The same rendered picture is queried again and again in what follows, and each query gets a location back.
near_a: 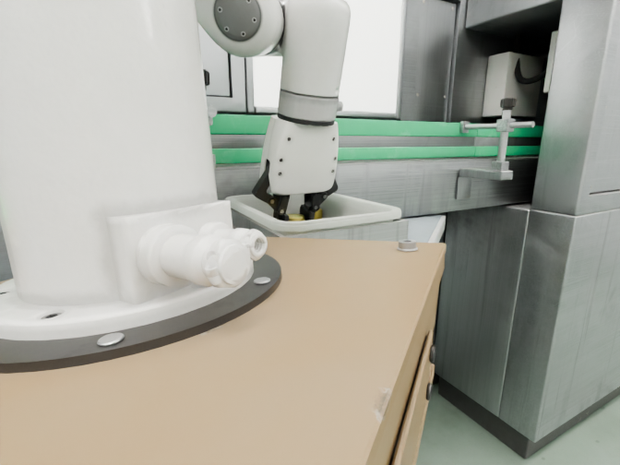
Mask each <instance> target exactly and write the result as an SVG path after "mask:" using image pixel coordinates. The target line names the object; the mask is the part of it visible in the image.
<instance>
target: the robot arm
mask: <svg viewBox="0 0 620 465"><path fill-rule="evenodd" d="M197 23H199V24H200V26H201V27H202V28H203V30H204V31H205V32H206V33H207V34H208V36H209V37H210V38H211V39H212V40H213V41H214V42H215V43H216V44H217V45H219V46H220V48H221V49H223V50H224V51H225V52H227V53H229V54H232V55H234V56H238V57H246V58H247V57H260V56H282V64H281V75H280V96H279V106H278V115H271V117H270V120H269V123H268V130H267V133H266V137H265V141H264V147H263V152H262V158H261V164H260V174H259V180H258V182H257V183H256V185H255V187H254V189H253V190H252V194H253V195H254V196H255V197H256V198H258V199H260V200H262V201H264V202H266V203H268V204H269V205H270V206H271V207H272V208H273V209H274V212H273V218H275V219H277V220H279V221H289V215H287V214H286V210H287V207H288V203H289V199H290V195H299V194H304V204H303V205H301V207H300V213H299V214H302V215H304V220H305V221H310V220H314V219H315V213H316V211H318V210H319V208H320V205H321V204H322V203H323V202H324V201H325V200H326V199H327V197H328V196H330V195H331V194H333V193H334V192H336V191H337V190H338V185H337V182H336V179H335V174H336V168H337V159H338V147H339V130H338V123H337V122H335V117H336V116H337V112H341V111H342V109H343V102H342V101H339V100H340V98H339V94H340V83H341V77H342V70H343V65H344V59H345V53H346V47H347V41H348V35H349V29H350V23H351V9H350V6H349V4H348V3H347V2H346V1H344V0H0V221H1V226H2V230H3V234H4V237H5V242H6V249H7V253H8V257H9V261H10V266H11V269H12V273H13V278H14V279H12V280H9V281H6V282H4V283H2V284H0V339H6V340H60V339H70V338H78V337H86V336H91V335H98V334H103V333H109V332H115V331H119V330H123V329H128V328H135V327H139V326H144V325H147V324H151V323H155V322H158V321H161V320H164V319H167V318H171V317H174V316H179V315H182V314H185V313H187V312H190V311H193V310H196V309H198V308H200V307H203V306H205V305H208V304H211V303H213V302H216V301H218V300H219V299H221V298H223V297H225V296H227V295H229V294H231V293H232V292H234V291H236V290H238V289H239V288H241V287H242V286H243V285H244V284H245V283H247V282H248V281H249V280H250V278H251V277H252V275H253V273H254V264H253V260H255V261H257V260H259V259H260V258H261V257H262V256H263V255H265V253H266V251H267V247H268V242H267V238H266V237H265V236H264V235H263V233H262V232H260V231H258V230H256V229H252V230H249V229H241V228H236V229H235V230H234V229H233V220H232V212H231V202H230V200H218V197H217V188H216V180H215V172H214V164H213V156H212V147H211V139H210V131H209V115H208V106H207V98H206V90H205V81H204V73H203V65H202V57H201V49H200V40H199V32H198V24H197ZM269 186H270V188H271V192H272V193H273V196H272V195H271V194H270V193H267V189H268V187H269Z"/></svg>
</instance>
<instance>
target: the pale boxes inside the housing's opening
mask: <svg viewBox="0 0 620 465"><path fill-rule="evenodd" d="M557 33H558V30H557V31H553V32H552V38H551V43H550V50H549V56H548V62H547V68H546V75H545V81H544V87H543V93H549V88H550V81H551V75H552V69H553V63H554V51H555V46H556V39H557ZM518 59H519V61H520V71H521V75H522V76H523V77H524V78H533V77H535V76H537V75H539V74H541V73H542V71H543V61H544V58H541V57H536V56H531V55H526V54H517V53H512V52H507V53H502V54H496V55H491V56H489V59H488V67H487V76H486V84H485V93H484V100H483V117H500V118H502V115H503V111H502V109H503V108H501V107H500V101H501V99H504V98H516V99H517V102H516V106H515V107H513V109H512V111H511V116H510V118H530V117H536V111H537V105H538V99H539V92H540V86H541V81H540V80H539V81H537V82H535V83H531V84H527V85H526V84H521V83H519V82H518V81H517V79H516V77H515V68H516V64H517V61H518Z"/></svg>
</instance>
